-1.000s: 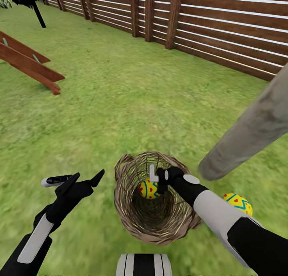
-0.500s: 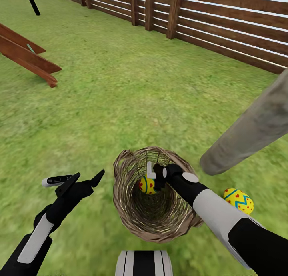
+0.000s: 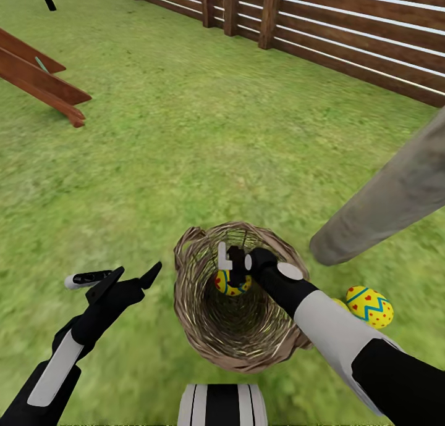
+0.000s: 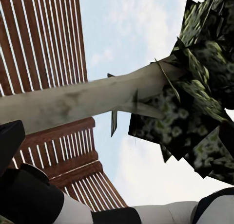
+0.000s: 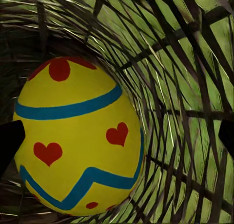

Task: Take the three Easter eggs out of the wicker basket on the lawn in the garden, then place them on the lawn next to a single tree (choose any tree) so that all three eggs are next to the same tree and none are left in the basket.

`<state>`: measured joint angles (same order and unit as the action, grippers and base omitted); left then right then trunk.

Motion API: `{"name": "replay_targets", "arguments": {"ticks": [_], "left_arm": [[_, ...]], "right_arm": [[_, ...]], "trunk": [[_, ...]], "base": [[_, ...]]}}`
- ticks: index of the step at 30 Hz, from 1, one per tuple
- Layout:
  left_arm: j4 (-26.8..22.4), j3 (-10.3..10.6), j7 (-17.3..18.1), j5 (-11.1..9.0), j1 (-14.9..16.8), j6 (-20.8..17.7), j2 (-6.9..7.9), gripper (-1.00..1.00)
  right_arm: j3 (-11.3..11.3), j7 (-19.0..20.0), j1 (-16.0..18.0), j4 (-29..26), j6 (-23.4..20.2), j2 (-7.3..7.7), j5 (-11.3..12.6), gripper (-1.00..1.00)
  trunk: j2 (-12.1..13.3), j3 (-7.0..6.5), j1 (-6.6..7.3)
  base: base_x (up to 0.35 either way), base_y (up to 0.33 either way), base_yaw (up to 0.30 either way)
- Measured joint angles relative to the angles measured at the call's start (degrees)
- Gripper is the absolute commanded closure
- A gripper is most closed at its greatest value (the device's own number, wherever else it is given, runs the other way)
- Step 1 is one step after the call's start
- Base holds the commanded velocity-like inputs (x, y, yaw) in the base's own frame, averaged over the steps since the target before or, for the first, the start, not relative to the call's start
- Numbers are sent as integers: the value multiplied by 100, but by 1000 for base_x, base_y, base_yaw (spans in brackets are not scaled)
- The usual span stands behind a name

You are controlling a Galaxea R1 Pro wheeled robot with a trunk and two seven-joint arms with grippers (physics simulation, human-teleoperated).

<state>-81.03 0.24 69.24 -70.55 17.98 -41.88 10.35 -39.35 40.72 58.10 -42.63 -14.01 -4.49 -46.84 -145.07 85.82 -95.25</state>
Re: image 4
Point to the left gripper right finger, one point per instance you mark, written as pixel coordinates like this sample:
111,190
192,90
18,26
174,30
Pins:
226,135

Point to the tree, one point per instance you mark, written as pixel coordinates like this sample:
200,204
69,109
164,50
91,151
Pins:
178,102

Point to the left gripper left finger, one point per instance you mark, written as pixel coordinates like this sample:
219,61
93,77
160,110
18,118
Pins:
11,137

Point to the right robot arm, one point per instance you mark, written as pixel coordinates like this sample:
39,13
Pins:
26,197

